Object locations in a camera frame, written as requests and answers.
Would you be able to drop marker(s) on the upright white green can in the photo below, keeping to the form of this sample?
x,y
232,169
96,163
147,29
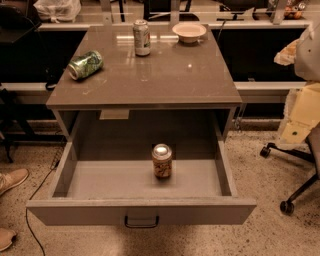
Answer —
x,y
141,38

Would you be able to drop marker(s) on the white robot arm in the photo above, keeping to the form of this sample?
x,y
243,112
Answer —
x,y
302,107

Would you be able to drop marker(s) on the open grey drawer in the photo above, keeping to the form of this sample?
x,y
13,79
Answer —
x,y
106,173

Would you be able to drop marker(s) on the fruit basket on shelf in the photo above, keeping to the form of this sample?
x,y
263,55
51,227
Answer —
x,y
294,9

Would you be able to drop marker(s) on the white bowl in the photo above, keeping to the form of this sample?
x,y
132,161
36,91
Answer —
x,y
189,32

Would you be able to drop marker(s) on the orange soda can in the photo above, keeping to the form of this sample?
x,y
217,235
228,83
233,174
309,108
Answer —
x,y
162,160

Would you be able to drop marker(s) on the grey cabinet counter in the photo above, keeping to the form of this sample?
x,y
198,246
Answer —
x,y
173,75

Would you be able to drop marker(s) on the white plastic bag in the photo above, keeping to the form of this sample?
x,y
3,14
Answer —
x,y
58,11

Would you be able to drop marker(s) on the black drawer handle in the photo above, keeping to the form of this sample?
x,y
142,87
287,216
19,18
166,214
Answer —
x,y
141,223

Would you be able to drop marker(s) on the green can lying down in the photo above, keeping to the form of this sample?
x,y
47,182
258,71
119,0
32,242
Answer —
x,y
85,65

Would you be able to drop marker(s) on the tan shoe lower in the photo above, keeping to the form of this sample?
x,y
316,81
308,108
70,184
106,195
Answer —
x,y
6,238

